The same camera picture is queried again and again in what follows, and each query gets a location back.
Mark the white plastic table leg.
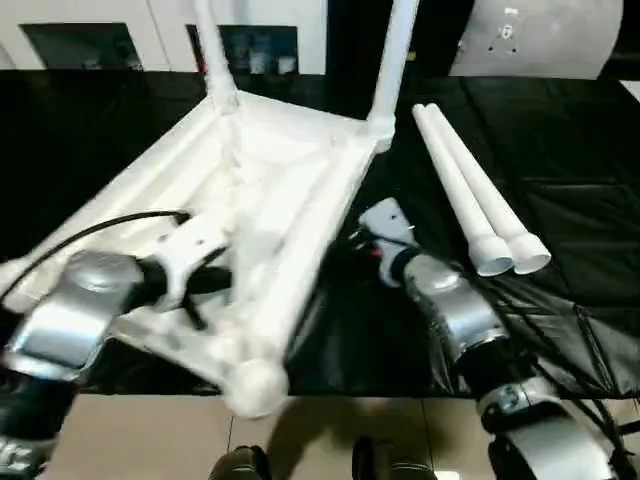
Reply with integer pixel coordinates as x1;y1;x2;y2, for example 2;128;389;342
412;103;515;278
193;0;240;115
423;103;553;276
366;0;422;147

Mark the black left robot foot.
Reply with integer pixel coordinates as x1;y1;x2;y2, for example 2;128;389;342
212;445;270;480

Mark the black robot foot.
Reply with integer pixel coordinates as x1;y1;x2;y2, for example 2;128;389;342
351;436;437;480
212;445;270;480

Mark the black cabinet with gold label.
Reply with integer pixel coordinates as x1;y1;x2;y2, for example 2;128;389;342
324;0;474;77

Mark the black right robot foot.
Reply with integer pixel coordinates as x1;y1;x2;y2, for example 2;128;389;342
351;436;437;480

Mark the black work mat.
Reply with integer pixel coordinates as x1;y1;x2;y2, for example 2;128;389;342
0;67;640;401

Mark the red item in cabinet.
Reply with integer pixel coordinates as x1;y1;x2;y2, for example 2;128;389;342
189;29;207;72

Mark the light grey printed pillow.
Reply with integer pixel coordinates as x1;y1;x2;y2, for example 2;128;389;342
447;0;627;81

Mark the white glass-door cabinet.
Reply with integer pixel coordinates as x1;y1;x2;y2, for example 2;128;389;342
0;0;330;76

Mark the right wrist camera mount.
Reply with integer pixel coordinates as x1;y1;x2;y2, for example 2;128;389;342
358;197;420;287

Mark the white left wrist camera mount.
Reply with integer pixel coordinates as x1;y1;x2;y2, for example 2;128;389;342
153;216;235;310

